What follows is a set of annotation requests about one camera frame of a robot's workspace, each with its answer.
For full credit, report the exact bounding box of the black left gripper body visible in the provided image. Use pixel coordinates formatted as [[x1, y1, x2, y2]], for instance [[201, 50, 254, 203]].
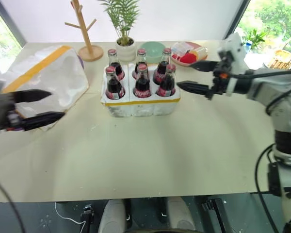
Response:
[[0, 92, 24, 133]]

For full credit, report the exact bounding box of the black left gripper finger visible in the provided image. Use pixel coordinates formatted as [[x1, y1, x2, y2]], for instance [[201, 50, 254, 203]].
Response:
[[21, 112, 66, 132], [13, 89, 52, 104]]

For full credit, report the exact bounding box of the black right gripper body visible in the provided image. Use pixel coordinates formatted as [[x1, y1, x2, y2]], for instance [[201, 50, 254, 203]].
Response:
[[205, 59, 233, 100]]

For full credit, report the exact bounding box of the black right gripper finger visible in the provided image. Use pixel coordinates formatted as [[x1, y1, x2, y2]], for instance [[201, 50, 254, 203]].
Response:
[[177, 81, 214, 99], [189, 60, 220, 72]]

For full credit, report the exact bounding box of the glass cola bottle red cap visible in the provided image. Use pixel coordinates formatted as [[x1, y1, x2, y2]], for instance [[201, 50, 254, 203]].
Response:
[[105, 66, 126, 100], [156, 63, 178, 98], [132, 48, 149, 80], [107, 48, 126, 81], [132, 64, 152, 99], [152, 48, 173, 85]]

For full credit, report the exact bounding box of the clear plastic box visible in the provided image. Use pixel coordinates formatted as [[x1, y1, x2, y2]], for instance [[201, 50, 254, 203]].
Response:
[[174, 41, 193, 55]]

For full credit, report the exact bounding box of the white foam box yellow tape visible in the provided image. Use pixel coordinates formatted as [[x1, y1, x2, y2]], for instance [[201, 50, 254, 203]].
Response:
[[1, 45, 90, 133]]

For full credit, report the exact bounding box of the white foam crate yellow tape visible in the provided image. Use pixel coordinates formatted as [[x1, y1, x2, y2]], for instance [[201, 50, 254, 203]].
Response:
[[100, 62, 182, 118]]

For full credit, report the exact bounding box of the clear cup with orange lid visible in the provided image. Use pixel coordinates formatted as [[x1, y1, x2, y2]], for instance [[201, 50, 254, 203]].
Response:
[[190, 46, 209, 62]]

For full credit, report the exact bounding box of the red food item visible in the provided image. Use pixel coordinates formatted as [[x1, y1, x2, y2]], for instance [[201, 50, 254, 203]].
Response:
[[178, 51, 198, 65]]

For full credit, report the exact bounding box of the pink plate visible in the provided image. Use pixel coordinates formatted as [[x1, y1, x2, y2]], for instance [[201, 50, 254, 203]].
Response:
[[170, 41, 209, 67]]

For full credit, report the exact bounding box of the mint green bowl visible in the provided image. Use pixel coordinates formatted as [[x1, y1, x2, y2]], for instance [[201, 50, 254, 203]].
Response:
[[139, 41, 167, 65]]

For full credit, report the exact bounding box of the small green leafy plant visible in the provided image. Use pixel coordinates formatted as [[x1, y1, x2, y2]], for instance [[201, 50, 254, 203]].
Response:
[[242, 28, 268, 51]]

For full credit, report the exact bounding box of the woven wicker basket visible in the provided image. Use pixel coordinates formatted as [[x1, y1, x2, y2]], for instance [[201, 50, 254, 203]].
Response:
[[266, 36, 291, 71]]

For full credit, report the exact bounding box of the wooden mug tree stand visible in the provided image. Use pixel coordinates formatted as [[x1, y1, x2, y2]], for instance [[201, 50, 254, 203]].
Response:
[[64, 0, 104, 62]]

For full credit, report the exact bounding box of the green plant in white pot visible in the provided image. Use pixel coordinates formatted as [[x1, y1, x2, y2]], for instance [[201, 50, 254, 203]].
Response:
[[97, 0, 140, 63]]

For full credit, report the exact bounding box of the white left robot leg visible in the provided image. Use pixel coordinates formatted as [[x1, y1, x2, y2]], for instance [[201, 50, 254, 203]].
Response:
[[97, 199, 126, 233]]

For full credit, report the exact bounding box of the white robot leg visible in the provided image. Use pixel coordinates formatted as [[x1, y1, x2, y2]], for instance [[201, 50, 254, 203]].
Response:
[[97, 199, 126, 233], [166, 197, 197, 233]]

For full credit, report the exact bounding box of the white right robot leg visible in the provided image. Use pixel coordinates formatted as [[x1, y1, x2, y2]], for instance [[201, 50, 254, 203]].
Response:
[[166, 197, 197, 233]]

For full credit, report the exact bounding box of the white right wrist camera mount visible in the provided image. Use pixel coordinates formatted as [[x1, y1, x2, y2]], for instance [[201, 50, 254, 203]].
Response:
[[217, 33, 248, 97]]

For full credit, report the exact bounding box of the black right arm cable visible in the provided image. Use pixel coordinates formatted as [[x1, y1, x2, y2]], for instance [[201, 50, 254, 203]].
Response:
[[254, 143, 289, 233], [229, 64, 291, 115]]

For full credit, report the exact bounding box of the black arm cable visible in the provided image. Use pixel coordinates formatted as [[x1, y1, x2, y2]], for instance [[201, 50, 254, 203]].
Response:
[[254, 143, 289, 233], [0, 173, 27, 233], [229, 64, 291, 115]]

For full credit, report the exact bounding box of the dark window frame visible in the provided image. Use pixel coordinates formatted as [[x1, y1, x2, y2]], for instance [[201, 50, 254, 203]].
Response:
[[222, 0, 252, 41], [0, 0, 28, 50]]

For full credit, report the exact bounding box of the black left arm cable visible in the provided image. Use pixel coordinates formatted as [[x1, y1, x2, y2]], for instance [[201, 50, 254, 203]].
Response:
[[0, 173, 27, 233]]

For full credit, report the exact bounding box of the thin white floor cable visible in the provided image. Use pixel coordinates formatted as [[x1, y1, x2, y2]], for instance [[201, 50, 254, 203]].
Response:
[[54, 202, 87, 225]]

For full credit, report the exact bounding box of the black metal bracket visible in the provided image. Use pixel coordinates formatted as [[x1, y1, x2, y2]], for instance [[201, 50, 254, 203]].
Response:
[[80, 204, 96, 233], [201, 198, 227, 233]]

